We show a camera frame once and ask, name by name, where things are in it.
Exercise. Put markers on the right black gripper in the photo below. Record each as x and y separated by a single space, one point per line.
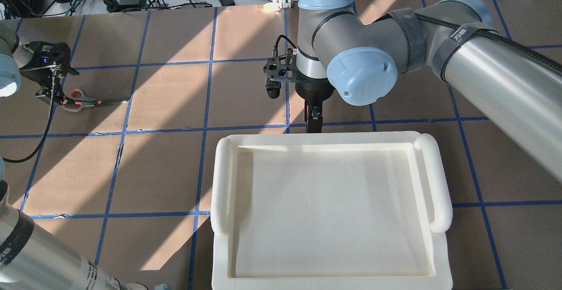
313 91

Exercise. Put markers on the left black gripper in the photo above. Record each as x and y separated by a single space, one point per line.
35 71

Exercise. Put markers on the grey orange scissors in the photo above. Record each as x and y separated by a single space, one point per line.
78 100

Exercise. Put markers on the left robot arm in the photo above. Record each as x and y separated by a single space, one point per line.
31 257

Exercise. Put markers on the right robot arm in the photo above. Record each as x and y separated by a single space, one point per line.
517 88

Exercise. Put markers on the white plastic tray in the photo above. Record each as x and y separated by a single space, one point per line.
334 211

